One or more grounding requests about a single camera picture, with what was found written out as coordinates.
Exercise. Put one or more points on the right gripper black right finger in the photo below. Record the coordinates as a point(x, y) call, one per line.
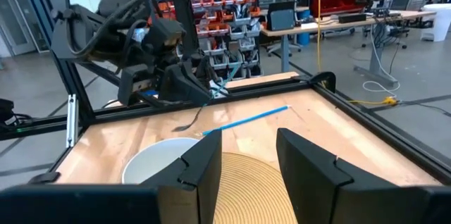
point(317, 188)

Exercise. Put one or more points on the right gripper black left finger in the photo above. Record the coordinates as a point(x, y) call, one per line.
point(197, 181)

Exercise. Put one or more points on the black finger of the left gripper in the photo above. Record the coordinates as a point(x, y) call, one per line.
point(185, 88)
point(205, 70)

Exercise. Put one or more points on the white round bowl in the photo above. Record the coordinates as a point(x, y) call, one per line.
point(155, 160)

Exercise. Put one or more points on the blue drinking straw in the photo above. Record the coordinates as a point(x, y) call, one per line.
point(246, 120)

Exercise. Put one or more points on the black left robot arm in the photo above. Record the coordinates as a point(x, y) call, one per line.
point(88, 30)

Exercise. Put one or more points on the round woven yellow placemat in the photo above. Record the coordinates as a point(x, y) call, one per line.
point(250, 188)

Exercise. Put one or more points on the rack with small parts bins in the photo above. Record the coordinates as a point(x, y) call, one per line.
point(232, 23)

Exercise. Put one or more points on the dark grey screen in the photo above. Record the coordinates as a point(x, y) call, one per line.
point(282, 18)

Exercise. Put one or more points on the blue barrel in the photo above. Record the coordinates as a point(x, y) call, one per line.
point(303, 30)

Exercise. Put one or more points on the wooden top desk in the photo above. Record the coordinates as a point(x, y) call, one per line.
point(352, 23)

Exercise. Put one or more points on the black box on desk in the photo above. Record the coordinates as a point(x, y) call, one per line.
point(352, 18)

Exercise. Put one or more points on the white waste bin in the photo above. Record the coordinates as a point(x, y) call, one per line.
point(438, 21)

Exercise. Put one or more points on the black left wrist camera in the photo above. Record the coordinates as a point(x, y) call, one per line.
point(169, 37)

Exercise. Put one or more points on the black aluminium table frame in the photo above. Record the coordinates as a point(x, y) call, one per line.
point(264, 88)

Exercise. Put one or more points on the silver metal bracket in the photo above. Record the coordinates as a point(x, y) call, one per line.
point(72, 122)

